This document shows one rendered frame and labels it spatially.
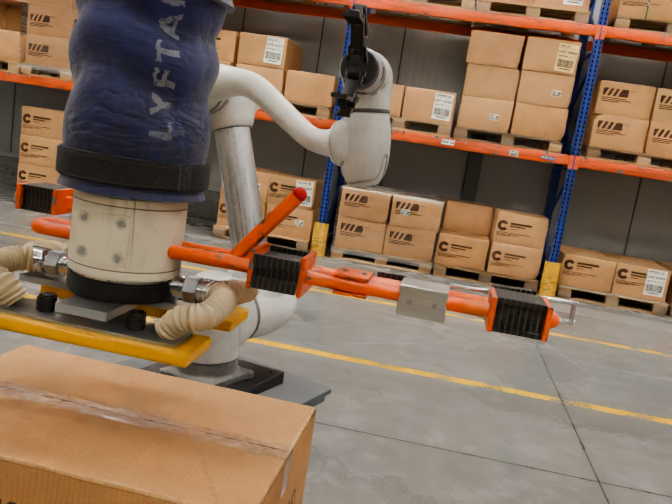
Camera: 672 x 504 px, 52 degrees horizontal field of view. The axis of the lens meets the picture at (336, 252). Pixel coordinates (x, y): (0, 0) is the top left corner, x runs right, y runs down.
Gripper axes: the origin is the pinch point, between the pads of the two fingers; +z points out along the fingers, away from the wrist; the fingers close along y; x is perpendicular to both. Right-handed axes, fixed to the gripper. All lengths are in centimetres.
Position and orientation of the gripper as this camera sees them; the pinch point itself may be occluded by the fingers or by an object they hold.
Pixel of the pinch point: (345, 56)
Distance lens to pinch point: 123.7
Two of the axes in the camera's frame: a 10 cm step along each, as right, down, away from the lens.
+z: -1.6, 1.4, -9.8
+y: -1.5, 9.7, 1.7
